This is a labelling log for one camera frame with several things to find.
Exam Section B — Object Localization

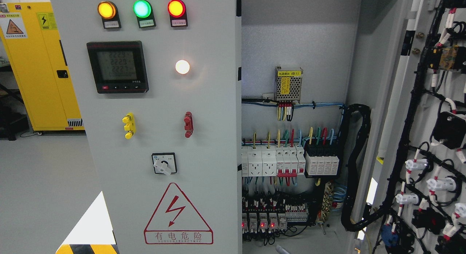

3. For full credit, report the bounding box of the white breaker and socket row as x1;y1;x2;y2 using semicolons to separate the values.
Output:
241;144;305;177

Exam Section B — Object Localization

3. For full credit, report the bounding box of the yellow door terminal block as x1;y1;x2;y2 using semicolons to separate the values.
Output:
122;112;137;140

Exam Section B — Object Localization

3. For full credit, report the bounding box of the red door terminal block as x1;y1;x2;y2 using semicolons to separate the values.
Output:
183;112;194;138

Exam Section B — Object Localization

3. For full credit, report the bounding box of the black white surge protector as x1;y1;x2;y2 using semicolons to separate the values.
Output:
304;142;341;178

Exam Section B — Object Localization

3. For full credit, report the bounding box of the black right cable conduit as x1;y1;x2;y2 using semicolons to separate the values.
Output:
341;103;383;232

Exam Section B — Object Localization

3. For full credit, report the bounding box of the red indicator light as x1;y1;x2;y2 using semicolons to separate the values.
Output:
167;0;188;27

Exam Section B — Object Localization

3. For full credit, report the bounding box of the yellow safety cabinet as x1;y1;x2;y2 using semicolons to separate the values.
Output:
1;2;84;132

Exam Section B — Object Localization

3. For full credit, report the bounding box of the white indicator light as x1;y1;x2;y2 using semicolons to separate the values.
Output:
175;59;191;75

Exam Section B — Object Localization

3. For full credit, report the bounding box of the rotary selector switch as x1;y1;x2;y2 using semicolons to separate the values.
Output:
151;152;178;175

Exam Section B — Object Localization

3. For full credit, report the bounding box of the grey cabinet door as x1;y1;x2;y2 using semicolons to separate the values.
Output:
367;0;465;254
51;0;242;254

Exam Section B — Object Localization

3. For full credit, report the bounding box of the red electric warning sticker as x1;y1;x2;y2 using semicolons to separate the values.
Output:
144;182;213;245

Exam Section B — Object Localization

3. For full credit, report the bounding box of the green indicator light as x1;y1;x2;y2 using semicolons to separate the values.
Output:
133;0;156;28

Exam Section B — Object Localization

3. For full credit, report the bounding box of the yellow indicator light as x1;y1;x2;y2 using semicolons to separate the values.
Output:
98;1;121;29

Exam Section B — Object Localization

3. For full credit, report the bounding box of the metal mesh power supply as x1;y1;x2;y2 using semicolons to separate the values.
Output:
274;66;303;103

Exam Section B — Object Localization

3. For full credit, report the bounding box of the black digital power meter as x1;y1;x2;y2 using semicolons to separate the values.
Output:
86;41;149;94

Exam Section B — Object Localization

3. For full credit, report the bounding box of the relay and terminal row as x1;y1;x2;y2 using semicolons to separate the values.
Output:
240;192;309;235

